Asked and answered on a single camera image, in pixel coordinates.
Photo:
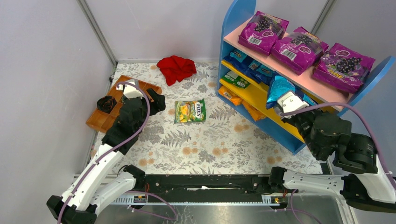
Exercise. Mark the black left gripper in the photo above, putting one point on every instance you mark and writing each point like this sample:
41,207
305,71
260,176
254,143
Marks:
148,101

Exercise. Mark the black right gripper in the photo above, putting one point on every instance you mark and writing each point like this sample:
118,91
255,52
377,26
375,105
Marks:
294,117

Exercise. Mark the blue candy bag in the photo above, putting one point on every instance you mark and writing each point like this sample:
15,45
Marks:
265,75
243,63
277,88

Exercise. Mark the orange mango candy bag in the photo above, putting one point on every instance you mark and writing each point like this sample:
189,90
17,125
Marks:
231,96
255,114

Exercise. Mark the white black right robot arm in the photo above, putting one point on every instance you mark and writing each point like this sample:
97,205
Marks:
366,185

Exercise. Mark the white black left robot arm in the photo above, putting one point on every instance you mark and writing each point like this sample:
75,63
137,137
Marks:
83,201

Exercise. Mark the green white Fox's candy bag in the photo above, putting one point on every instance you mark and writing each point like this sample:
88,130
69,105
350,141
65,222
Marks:
190,111

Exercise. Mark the purple grape candy bag right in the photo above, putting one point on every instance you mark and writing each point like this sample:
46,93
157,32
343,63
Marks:
343,68

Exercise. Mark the purple grape candy bag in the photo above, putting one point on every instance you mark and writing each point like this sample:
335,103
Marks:
262,32
343,68
299,50

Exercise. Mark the purple grape candy bag middle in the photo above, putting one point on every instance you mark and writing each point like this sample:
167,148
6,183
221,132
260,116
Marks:
299,50

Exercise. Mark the blue candy bag on shelf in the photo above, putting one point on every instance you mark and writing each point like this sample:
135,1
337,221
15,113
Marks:
243,63

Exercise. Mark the purple grape candy bag left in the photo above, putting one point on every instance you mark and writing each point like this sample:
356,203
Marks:
262,32

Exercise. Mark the red cloth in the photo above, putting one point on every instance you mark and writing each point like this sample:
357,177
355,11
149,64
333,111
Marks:
175,68

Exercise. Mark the floral table mat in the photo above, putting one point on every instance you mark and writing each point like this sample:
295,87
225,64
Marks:
225,143

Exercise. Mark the black round object on tray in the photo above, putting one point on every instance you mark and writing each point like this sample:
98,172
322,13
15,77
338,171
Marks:
106,104

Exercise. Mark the orange wooden divided tray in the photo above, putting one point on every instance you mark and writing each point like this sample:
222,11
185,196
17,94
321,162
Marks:
102,121

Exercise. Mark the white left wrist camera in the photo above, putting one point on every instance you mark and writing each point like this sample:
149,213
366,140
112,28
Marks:
128,90

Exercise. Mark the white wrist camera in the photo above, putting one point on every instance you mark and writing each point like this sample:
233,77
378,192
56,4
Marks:
290,102
128,90

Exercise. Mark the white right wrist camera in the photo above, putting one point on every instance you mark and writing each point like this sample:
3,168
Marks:
290,102

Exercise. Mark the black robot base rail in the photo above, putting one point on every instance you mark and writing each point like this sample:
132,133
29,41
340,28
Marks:
204,188

